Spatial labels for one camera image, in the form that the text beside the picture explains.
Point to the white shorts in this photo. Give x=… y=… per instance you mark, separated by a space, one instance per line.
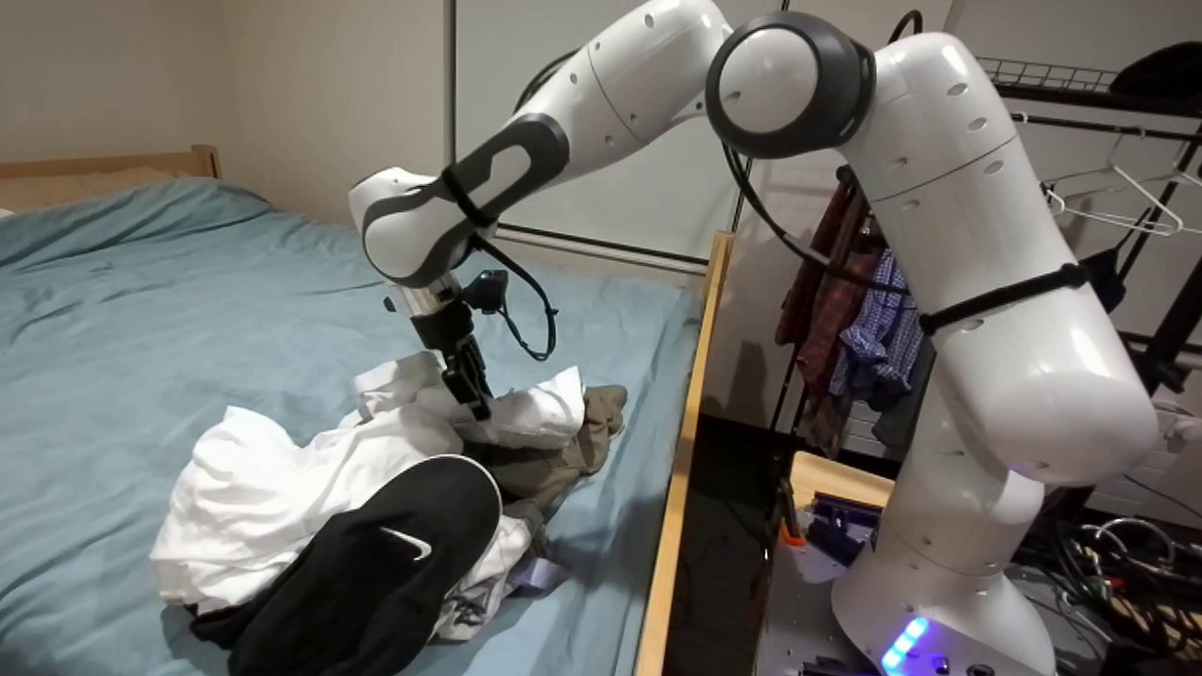
x=526 y=411

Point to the khaki garment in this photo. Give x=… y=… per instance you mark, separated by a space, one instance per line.
x=588 y=432

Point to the blue hanging garment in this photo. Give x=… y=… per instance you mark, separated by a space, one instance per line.
x=877 y=331

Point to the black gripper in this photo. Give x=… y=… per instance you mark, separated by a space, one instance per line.
x=440 y=327

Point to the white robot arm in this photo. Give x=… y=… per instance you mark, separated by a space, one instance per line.
x=1001 y=314

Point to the red plaid hanging garment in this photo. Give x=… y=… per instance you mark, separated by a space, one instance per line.
x=813 y=288

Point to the dark garment with swoosh logo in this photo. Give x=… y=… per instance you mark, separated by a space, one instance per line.
x=364 y=575

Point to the black item on rack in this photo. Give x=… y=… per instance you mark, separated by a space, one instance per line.
x=1159 y=72

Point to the wooden bed frame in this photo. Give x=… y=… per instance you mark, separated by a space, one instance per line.
x=682 y=475

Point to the small wooden side table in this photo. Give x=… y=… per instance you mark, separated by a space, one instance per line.
x=833 y=475

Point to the light blue bed sheet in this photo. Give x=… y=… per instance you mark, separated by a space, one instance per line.
x=190 y=314

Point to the white t-shirt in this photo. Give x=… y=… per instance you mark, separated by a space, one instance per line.
x=263 y=502

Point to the black clothes rack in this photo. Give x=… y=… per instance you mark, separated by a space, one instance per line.
x=1149 y=188

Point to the grey white plaid garment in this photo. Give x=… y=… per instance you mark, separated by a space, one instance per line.
x=509 y=589

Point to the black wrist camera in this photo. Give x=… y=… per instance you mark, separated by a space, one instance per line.
x=485 y=292

